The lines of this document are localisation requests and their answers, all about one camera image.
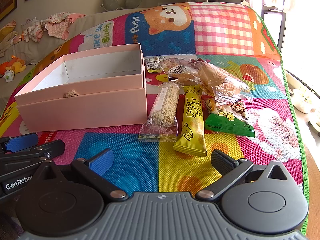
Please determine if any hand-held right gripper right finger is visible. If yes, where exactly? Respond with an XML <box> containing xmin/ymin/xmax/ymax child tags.
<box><xmin>195</xmin><ymin>149</ymin><xmax>297</xmax><ymax>202</ymax></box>

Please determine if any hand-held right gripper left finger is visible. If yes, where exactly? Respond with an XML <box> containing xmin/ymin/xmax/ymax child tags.
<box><xmin>33</xmin><ymin>149</ymin><xmax>129</xmax><ymax>202</ymax></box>

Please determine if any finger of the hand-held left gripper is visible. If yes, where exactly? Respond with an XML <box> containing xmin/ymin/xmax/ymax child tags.
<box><xmin>0</xmin><ymin>133</ymin><xmax>39</xmax><ymax>153</ymax></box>
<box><xmin>0</xmin><ymin>140</ymin><xmax>66</xmax><ymax>168</ymax></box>

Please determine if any pink cardboard box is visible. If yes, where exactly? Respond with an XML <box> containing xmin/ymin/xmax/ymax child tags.
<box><xmin>14</xmin><ymin>43</ymin><xmax>148</xmax><ymax>132</ymax></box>

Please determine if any sesame bar clear packet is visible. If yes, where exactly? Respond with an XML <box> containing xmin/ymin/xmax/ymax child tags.
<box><xmin>138</xmin><ymin>82</ymin><xmax>180</xmax><ymax>142</ymax></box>

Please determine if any red print clear snack packet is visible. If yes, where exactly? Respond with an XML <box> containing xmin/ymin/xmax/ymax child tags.
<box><xmin>197</xmin><ymin>61</ymin><xmax>252</xmax><ymax>106</ymax></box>

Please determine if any clear egg roll packet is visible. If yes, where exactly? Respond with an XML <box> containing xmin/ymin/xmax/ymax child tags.
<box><xmin>160</xmin><ymin>58</ymin><xmax>201</xmax><ymax>86</ymax></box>

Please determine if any green snack packet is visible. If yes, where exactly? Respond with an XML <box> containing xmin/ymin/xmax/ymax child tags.
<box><xmin>204</xmin><ymin>99</ymin><xmax>256</xmax><ymax>138</ymax></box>

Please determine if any yellow cheese stick packet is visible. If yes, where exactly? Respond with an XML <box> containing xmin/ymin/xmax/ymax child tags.
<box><xmin>173</xmin><ymin>85</ymin><xmax>208</xmax><ymax>157</ymax></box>

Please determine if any small yellow candy packet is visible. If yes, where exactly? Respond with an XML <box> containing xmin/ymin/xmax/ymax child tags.
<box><xmin>201</xmin><ymin>97</ymin><xmax>218</xmax><ymax>115</ymax></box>

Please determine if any orange plush toy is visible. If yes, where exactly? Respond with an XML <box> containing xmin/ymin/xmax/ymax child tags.
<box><xmin>0</xmin><ymin>55</ymin><xmax>27</xmax><ymax>83</ymax></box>

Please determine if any white plant pot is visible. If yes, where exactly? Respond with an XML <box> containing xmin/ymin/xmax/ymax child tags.
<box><xmin>292</xmin><ymin>80</ymin><xmax>318</xmax><ymax>114</ymax></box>

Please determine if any beige baby garment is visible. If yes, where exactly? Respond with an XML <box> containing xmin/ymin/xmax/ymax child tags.
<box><xmin>0</xmin><ymin>31</ymin><xmax>24</xmax><ymax>56</ymax></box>

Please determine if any small clear candy packet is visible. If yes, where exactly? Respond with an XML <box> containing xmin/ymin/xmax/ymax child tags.
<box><xmin>144</xmin><ymin>57</ymin><xmax>163</xmax><ymax>74</ymax></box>

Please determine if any white pink baby garment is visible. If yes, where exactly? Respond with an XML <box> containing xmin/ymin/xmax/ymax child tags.
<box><xmin>21</xmin><ymin>21</ymin><xmax>47</xmax><ymax>43</ymax></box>

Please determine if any pink baby clothes pile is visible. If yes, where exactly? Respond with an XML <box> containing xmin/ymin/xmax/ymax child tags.
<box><xmin>46</xmin><ymin>12</ymin><xmax>87</xmax><ymax>41</ymax></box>

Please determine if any colourful printed play mat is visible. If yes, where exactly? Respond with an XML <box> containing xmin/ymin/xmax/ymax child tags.
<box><xmin>0</xmin><ymin>1</ymin><xmax>311</xmax><ymax>236</ymax></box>

